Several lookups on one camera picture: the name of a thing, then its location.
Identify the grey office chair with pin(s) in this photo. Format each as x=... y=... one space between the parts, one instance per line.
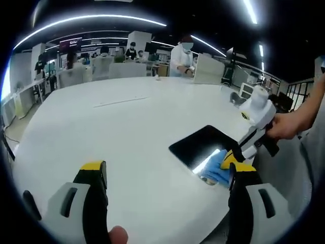
x=276 y=172

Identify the white side desk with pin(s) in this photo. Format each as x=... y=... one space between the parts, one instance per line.
x=26 y=95

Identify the person's right hand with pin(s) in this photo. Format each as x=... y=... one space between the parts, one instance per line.
x=287 y=125

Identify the white desk partition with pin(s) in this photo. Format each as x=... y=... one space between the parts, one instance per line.
x=208 y=69

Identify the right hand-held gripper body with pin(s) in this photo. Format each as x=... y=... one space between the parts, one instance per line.
x=259 y=111

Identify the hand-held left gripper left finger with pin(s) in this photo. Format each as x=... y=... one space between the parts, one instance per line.
x=76 y=216

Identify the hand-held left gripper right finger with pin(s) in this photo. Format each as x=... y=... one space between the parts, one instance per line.
x=254 y=216

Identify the purple wall screen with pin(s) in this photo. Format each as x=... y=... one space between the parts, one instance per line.
x=71 y=43

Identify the white storage cabinet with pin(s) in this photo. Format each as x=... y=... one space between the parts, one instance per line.
x=246 y=90

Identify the long curved ceiling light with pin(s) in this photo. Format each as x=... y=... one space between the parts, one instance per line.
x=83 y=23

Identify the blue cleaning cloth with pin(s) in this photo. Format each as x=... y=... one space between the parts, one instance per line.
x=215 y=165

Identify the black rectangular mirror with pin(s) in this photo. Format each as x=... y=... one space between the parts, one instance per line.
x=200 y=145

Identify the person's left hand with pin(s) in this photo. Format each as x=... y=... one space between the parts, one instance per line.
x=118 y=235

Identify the grey chair back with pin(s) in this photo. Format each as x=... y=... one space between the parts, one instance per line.
x=236 y=98

